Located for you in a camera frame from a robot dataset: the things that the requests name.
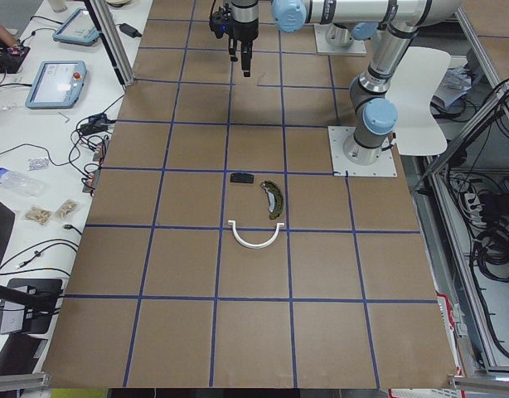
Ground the black power adapter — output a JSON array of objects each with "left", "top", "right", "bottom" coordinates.
[{"left": 119, "top": 23, "right": 142, "bottom": 38}]

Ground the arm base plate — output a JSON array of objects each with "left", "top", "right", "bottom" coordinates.
[
  {"left": 313, "top": 24, "right": 367, "bottom": 56},
  {"left": 327, "top": 126, "right": 397, "bottom": 177}
]

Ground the bag of wooden parts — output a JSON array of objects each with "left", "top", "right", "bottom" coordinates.
[{"left": 23, "top": 206, "right": 52, "bottom": 226}]

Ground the white plastic chair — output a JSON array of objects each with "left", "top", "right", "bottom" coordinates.
[{"left": 385, "top": 46, "right": 451, "bottom": 156}]

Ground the black brake pad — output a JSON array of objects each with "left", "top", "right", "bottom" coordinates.
[{"left": 230, "top": 172, "right": 255, "bottom": 184}]

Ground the aluminium frame post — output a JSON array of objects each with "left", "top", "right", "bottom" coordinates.
[{"left": 84, "top": 0, "right": 134, "bottom": 87}]

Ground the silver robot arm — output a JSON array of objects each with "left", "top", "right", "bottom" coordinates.
[{"left": 271, "top": 1, "right": 461, "bottom": 165}]

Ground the far blue teach pendant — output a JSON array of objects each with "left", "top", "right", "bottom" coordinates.
[{"left": 52, "top": 8, "right": 99, "bottom": 46}]

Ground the grey dock with cables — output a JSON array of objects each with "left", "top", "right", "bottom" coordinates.
[{"left": 0, "top": 278, "right": 63, "bottom": 335}]

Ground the white curved plastic bracket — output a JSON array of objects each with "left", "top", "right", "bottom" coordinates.
[{"left": 227, "top": 220, "right": 285, "bottom": 250}]

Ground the blue teach pendant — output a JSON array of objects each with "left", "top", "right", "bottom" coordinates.
[
  {"left": 52, "top": 8, "right": 99, "bottom": 46},
  {"left": 25, "top": 61, "right": 87, "bottom": 109}
]

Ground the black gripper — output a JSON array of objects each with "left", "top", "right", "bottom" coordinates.
[{"left": 228, "top": 0, "right": 259, "bottom": 77}]

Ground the near blue teach pendant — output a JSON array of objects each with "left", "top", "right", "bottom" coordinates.
[{"left": 25, "top": 61, "right": 87, "bottom": 109}]

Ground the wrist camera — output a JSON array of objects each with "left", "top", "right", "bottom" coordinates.
[{"left": 209, "top": 2, "right": 230, "bottom": 39}]

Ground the clear plastic water bottle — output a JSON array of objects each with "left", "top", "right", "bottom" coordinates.
[{"left": 0, "top": 167, "right": 46, "bottom": 197}]

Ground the olive green brake shoe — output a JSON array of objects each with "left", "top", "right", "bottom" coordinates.
[{"left": 260, "top": 180, "right": 284, "bottom": 220}]

